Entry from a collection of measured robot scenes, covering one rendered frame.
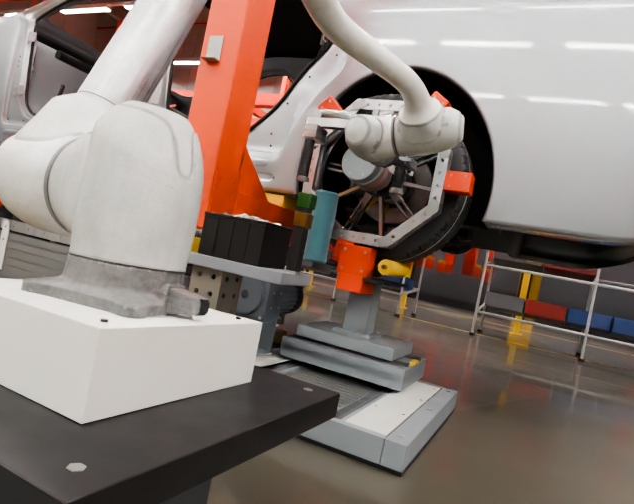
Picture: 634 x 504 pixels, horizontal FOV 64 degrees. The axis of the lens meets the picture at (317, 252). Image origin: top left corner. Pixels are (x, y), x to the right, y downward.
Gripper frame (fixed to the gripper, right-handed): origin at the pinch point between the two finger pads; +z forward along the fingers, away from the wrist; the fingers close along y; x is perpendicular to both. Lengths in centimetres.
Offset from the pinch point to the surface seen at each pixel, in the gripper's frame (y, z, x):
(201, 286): -35, -44, -47
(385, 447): 19, -27, -77
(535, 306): 42, 385, -42
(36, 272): -146, -9, -63
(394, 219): -12.7, 45.9, -11.9
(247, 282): -47, -2, -47
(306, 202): -10.2, -40.6, -19.6
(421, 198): -3.2, 45.9, -1.8
